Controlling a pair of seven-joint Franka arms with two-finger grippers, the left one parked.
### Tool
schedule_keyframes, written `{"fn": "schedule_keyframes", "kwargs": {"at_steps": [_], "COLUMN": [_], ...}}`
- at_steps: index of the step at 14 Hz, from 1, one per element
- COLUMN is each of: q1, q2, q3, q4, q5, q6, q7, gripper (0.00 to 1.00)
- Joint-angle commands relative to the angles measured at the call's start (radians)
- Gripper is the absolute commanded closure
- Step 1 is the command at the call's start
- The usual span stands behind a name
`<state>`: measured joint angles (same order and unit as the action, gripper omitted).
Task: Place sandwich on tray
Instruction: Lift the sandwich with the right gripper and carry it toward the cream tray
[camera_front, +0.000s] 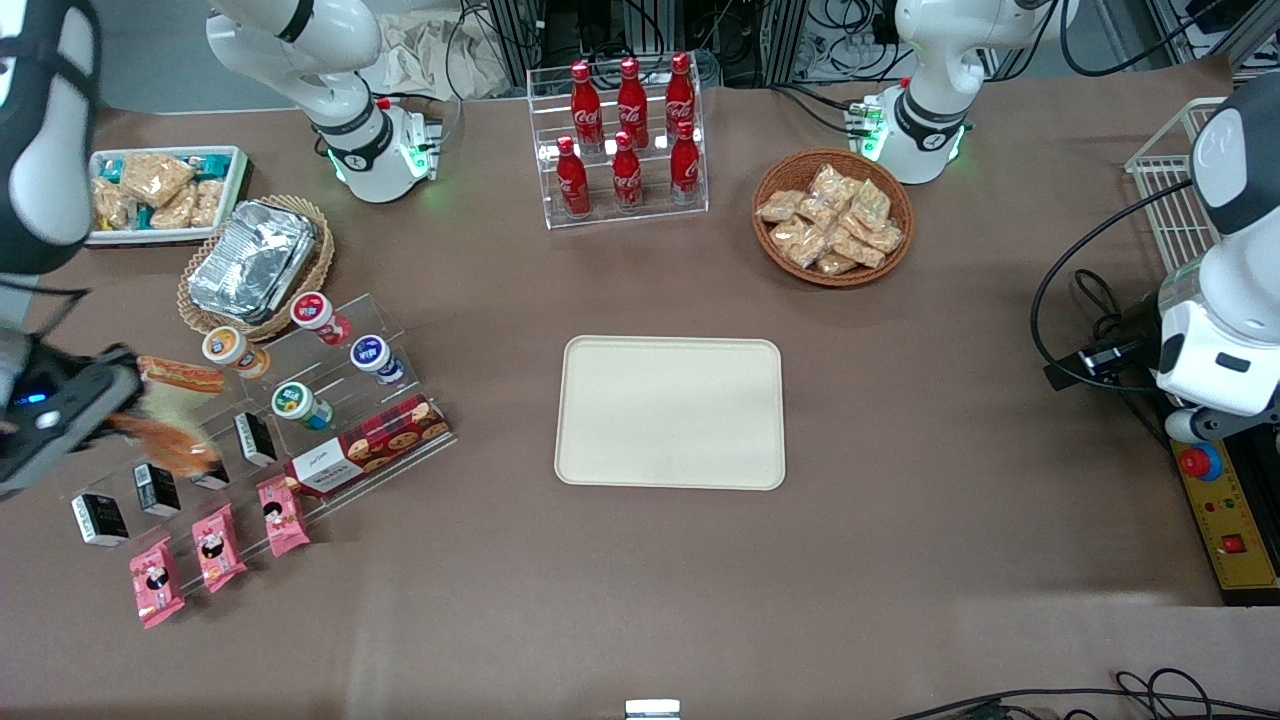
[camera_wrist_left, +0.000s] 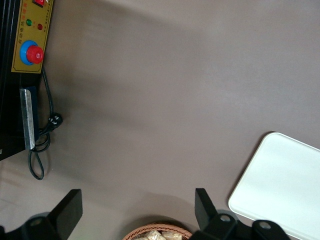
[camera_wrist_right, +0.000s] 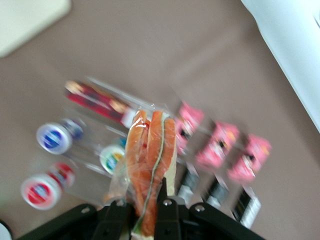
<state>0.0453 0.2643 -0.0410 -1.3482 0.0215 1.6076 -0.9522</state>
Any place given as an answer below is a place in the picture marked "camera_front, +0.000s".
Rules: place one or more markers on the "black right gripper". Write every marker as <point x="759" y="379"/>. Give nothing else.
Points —
<point x="112" y="362"/>

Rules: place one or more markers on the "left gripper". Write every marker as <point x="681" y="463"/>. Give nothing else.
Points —
<point x="1136" y="332"/>

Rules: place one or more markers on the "orange filling sandwich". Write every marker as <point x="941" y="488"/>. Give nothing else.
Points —
<point x="170" y="445"/>

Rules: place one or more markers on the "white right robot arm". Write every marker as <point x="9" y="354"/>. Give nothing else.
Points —
<point x="45" y="150"/>

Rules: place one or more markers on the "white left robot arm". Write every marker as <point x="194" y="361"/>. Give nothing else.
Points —
<point x="930" y="60"/>

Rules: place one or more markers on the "ham filling wrapped sandwich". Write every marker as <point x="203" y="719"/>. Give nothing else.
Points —
<point x="185" y="375"/>

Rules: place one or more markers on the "beige rectangular tray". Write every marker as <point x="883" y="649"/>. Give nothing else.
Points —
<point x="670" y="412"/>

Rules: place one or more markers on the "small black carton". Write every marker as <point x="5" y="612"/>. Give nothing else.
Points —
<point x="256" y="440"/>
<point x="157" y="490"/>
<point x="215" y="479"/>
<point x="100" y="522"/>

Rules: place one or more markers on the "yellow black control box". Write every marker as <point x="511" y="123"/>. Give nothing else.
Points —
<point x="1230" y="530"/>

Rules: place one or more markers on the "pink snack pack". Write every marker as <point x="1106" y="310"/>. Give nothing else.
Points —
<point x="219" y="548"/>
<point x="283" y="516"/>
<point x="157" y="582"/>

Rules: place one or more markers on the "orange lid yogurt cup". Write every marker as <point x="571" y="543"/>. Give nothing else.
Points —
<point x="232" y="350"/>

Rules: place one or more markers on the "green lid yogurt cup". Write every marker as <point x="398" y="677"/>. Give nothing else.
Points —
<point x="297" y="403"/>

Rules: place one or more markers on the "small crispy snack packet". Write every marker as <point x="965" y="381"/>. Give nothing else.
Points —
<point x="175" y="210"/>
<point x="112" y="205"/>
<point x="208" y="203"/>

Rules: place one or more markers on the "aluminium foil container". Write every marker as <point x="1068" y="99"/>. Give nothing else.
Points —
<point x="250" y="260"/>

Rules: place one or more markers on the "clear acrylic stepped stand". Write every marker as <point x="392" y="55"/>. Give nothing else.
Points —
<point x="330" y="375"/>

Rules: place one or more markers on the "large crispy snack packet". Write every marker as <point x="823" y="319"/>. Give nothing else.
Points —
<point x="155" y="178"/>

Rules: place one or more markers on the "red lid yogurt cup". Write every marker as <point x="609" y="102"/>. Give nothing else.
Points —
<point x="318" y="315"/>

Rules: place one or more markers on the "red cookie box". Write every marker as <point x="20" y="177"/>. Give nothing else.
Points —
<point x="370" y="445"/>

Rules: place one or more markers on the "brown table cover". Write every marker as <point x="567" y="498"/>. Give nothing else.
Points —
<point x="900" y="500"/>

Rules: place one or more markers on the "oval wicker basket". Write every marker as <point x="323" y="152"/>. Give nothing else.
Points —
<point x="315" y="270"/>

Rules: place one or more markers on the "white rectangular bin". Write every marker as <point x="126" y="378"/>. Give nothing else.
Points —
<point x="240" y="185"/>

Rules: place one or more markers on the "teal snack packet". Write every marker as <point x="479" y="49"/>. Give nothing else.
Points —
<point x="213" y="165"/>

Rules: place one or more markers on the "blue lid yogurt cup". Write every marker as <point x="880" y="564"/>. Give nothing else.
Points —
<point x="375" y="358"/>

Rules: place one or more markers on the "clear wrapped rice cracker packet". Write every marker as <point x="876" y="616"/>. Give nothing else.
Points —
<point x="818" y="212"/>
<point x="806" y="250"/>
<point x="833" y="183"/>
<point x="790" y="233"/>
<point x="871" y="205"/>
<point x="857" y="248"/>
<point x="884" y="238"/>
<point x="780" y="206"/>
<point x="836" y="264"/>

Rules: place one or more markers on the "round wicker basket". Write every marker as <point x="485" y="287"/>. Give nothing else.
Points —
<point x="770" y="255"/>

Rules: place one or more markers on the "crumpled beige cloth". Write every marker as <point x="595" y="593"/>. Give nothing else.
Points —
<point x="430" y="55"/>

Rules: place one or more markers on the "clear acrylic bottle rack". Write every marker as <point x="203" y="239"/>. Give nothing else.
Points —
<point x="690" y="215"/>

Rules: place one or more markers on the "red cola bottle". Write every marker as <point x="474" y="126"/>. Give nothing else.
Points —
<point x="685" y="170"/>
<point x="573" y="185"/>
<point x="627" y="178"/>
<point x="586" y="110"/>
<point x="680" y="95"/>
<point x="632" y="105"/>

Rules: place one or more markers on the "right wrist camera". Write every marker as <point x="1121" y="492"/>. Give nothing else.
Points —
<point x="70" y="400"/>

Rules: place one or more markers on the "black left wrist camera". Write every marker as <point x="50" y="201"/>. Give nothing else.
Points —
<point x="1095" y="362"/>

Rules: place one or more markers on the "small silver metal bracket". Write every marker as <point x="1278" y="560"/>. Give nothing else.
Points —
<point x="652" y="709"/>

